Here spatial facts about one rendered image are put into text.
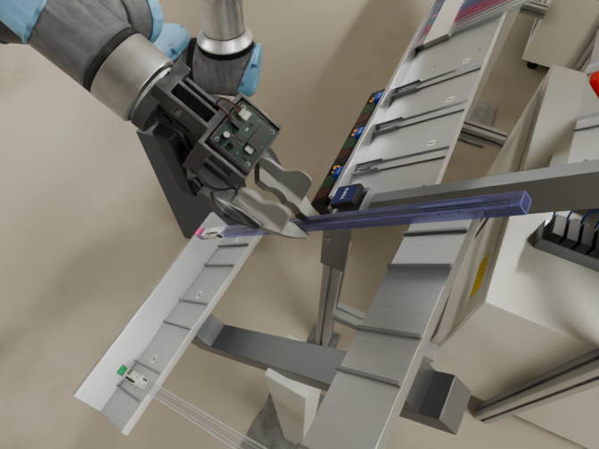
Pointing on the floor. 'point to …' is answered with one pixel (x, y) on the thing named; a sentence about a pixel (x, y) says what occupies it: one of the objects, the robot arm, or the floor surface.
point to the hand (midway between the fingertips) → (299, 224)
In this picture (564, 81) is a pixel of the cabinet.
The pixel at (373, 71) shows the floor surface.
